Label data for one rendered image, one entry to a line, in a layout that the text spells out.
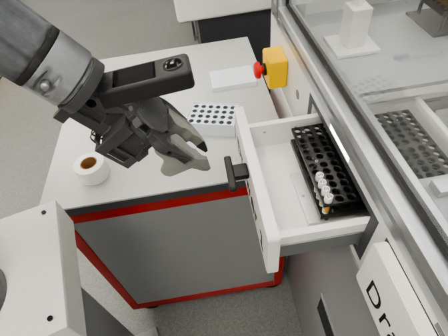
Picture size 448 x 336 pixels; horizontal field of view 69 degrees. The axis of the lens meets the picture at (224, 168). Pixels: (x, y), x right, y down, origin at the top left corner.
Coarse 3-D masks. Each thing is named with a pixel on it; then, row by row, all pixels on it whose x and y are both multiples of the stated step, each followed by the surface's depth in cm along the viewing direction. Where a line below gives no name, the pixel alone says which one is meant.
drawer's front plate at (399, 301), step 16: (368, 256) 44; (384, 256) 40; (368, 272) 45; (384, 272) 40; (400, 272) 39; (384, 288) 41; (400, 288) 38; (368, 304) 47; (384, 304) 42; (400, 304) 38; (416, 304) 36; (384, 320) 42; (400, 320) 38; (416, 320) 35
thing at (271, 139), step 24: (288, 120) 63; (312, 120) 64; (264, 144) 67; (288, 144) 67; (264, 168) 63; (288, 168) 63; (288, 192) 59; (288, 216) 56; (360, 216) 55; (288, 240) 48; (312, 240) 49; (336, 240) 49
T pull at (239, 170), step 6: (228, 156) 56; (228, 162) 55; (228, 168) 54; (234, 168) 54; (240, 168) 54; (246, 168) 54; (228, 174) 53; (234, 174) 54; (240, 174) 53; (246, 174) 53; (228, 180) 53; (234, 180) 52; (234, 186) 52
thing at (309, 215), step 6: (294, 174) 60; (294, 180) 59; (300, 180) 59; (294, 186) 59; (300, 186) 58; (300, 192) 58; (300, 198) 57; (306, 198) 57; (300, 204) 57; (306, 204) 56; (306, 210) 55; (312, 210) 55; (306, 216) 54; (312, 216) 54; (312, 222) 53
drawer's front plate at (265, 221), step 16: (240, 112) 61; (240, 128) 58; (240, 144) 61; (256, 160) 53; (256, 176) 50; (256, 192) 48; (256, 208) 51; (256, 224) 56; (272, 224) 45; (272, 240) 44; (272, 256) 47; (272, 272) 51
